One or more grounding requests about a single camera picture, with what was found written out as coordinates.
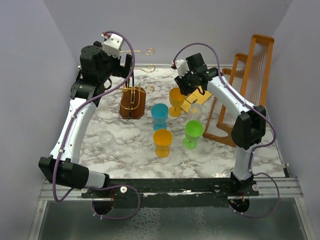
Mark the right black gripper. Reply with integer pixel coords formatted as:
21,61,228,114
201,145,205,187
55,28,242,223
174,70,197,97

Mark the orange plastic goblet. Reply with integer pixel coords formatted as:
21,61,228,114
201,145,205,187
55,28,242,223
169,87,186,118
153,129,173,158

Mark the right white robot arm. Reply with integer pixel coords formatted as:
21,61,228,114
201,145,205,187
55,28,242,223
171,53,266,196

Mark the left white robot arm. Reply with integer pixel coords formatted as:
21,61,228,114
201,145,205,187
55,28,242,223
38,37,132,198

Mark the clear wine glass right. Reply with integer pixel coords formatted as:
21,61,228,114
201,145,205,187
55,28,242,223
187,103,203,121

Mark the clear wine glass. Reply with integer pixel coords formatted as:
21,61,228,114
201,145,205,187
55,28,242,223
99,130,122,158
187,103,203,121

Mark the clear wine glass left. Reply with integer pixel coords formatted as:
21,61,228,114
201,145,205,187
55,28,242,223
99,130,122,158

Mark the yellow booklet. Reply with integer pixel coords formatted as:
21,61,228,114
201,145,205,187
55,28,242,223
180,90,212,113

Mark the blue plastic goblet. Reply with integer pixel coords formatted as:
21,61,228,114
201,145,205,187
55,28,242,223
151,103,169,131

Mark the green plastic goblet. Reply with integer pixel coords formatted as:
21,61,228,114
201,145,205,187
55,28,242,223
182,120,204,150

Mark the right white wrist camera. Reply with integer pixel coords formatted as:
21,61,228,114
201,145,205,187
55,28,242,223
171,59,189,79

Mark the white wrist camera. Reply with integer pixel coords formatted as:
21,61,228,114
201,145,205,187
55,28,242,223
171,59,189,79
101,33,124,60

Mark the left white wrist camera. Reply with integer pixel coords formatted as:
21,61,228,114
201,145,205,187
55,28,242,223
101,33,124,60

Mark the gold wire wine glass rack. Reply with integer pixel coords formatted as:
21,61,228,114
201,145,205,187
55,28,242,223
117,48,155,120

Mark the wooden string harp rack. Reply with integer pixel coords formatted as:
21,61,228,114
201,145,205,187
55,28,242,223
202,34,275,148

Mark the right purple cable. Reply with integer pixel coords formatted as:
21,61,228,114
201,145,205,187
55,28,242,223
171,42,281,217

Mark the purple cable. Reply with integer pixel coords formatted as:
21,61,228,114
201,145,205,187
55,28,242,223
53,30,141,221
171,42,281,217

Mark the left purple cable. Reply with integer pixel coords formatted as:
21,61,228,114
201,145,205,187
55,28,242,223
53,30,141,221

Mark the aluminium frame rail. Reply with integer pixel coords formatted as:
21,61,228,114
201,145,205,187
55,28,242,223
38,177,304,201

